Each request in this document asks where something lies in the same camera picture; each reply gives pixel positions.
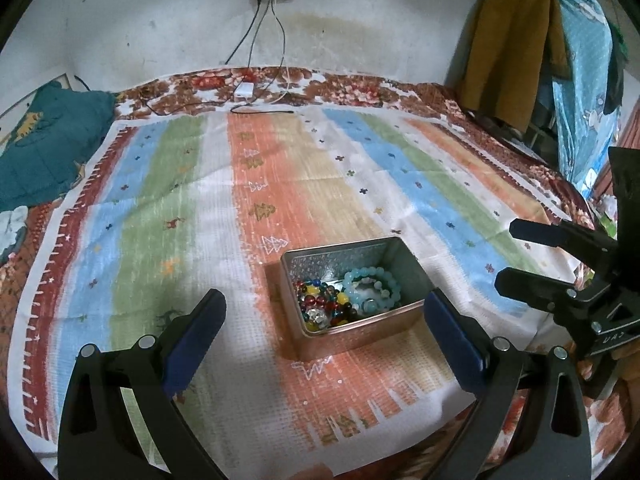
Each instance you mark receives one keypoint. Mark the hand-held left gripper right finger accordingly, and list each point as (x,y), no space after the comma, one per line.
(455,345)

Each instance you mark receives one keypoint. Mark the metal tin box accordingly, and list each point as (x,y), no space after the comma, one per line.
(350,341)

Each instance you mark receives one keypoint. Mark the teal blanket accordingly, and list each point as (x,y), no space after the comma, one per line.
(45,155)

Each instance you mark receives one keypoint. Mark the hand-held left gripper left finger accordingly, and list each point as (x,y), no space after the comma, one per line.
(192,350)

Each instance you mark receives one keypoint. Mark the striped printed blanket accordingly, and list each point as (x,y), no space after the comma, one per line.
(175,210)

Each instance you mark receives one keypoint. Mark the mustard hanging garment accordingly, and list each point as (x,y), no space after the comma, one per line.
(505,50)

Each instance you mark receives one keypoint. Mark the white charger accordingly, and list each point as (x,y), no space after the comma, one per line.
(245,91)

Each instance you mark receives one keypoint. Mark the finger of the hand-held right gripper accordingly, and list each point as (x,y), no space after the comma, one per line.
(530,285)
(545,233)

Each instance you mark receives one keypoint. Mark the dark hanging garment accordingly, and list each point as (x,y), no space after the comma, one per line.
(617,65)

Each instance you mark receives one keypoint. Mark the light blue printed cloth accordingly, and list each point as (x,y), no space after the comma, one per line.
(585,85)

